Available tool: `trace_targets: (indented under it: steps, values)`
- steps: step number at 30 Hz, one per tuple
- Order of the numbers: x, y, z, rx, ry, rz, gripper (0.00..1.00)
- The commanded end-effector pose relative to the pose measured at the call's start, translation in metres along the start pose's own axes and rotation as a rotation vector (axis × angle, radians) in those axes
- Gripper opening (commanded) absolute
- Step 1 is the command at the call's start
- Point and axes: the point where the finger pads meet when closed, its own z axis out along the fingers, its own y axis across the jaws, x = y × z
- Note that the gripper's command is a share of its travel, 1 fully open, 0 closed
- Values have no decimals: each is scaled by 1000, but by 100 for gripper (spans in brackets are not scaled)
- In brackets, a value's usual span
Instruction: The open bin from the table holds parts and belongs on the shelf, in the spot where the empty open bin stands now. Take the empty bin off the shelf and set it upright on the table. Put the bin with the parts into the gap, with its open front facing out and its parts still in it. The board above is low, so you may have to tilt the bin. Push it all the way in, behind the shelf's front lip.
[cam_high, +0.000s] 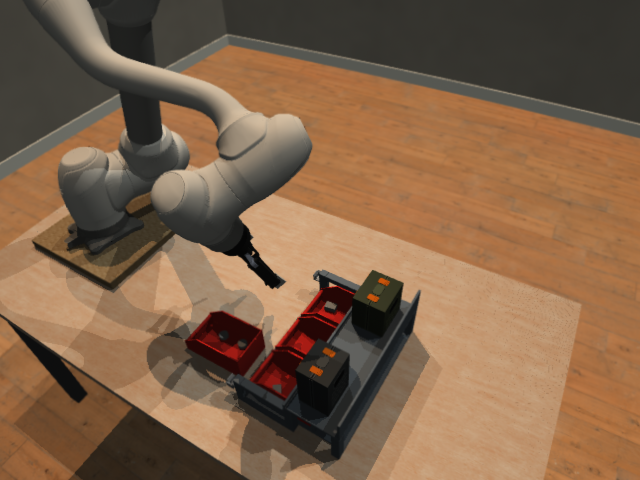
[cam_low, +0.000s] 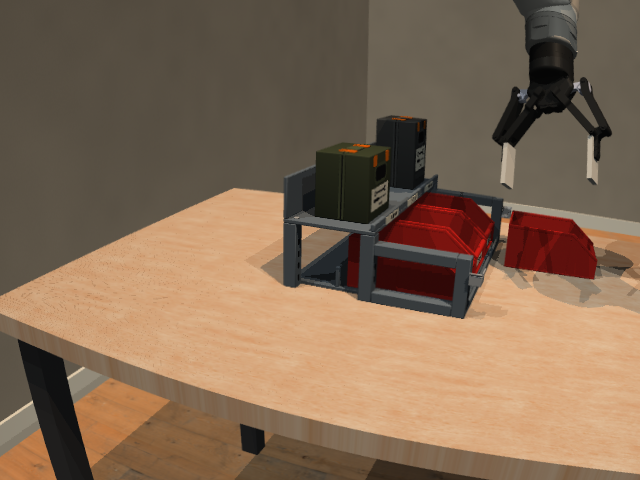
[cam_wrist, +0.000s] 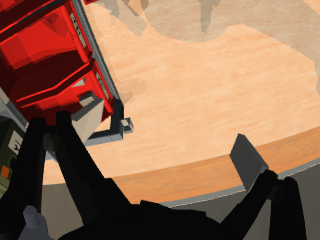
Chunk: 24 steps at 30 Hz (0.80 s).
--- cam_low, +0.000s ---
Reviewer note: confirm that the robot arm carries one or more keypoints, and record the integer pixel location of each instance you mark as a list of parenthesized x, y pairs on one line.
[(550, 21)]

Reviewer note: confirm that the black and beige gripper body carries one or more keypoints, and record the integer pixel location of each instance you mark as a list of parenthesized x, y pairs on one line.
[(551, 63)]

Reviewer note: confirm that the olive green tool case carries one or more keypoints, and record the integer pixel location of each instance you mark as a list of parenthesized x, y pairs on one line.
[(352, 182)]

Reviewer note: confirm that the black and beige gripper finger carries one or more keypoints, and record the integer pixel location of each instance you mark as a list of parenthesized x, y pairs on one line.
[(596, 134), (514, 131)]

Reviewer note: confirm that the black case with orange latches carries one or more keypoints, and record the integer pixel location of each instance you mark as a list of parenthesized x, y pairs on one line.
[(407, 138)]

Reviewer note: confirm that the grey metal shelf rack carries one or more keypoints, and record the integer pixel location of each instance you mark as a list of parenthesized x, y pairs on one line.
[(329, 270)]

